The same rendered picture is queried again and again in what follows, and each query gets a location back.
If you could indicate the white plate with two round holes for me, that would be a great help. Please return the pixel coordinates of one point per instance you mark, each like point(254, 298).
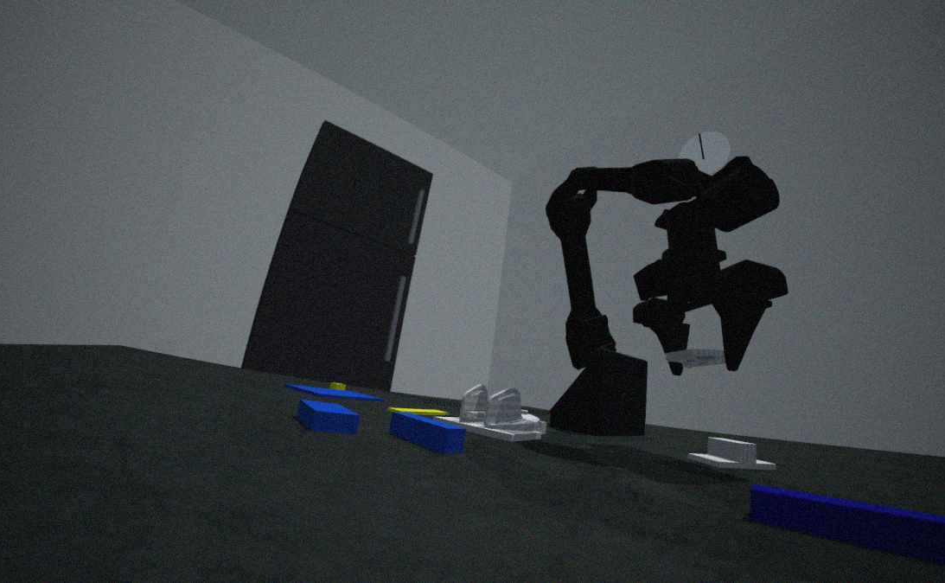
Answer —
point(696, 357)

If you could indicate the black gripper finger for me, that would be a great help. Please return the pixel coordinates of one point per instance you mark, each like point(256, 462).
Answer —
point(739, 315)
point(673, 337)

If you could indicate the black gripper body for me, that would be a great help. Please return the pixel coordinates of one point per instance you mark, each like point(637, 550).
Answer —
point(745, 278)

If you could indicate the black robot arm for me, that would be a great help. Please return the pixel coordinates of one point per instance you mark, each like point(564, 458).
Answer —
point(737, 194)

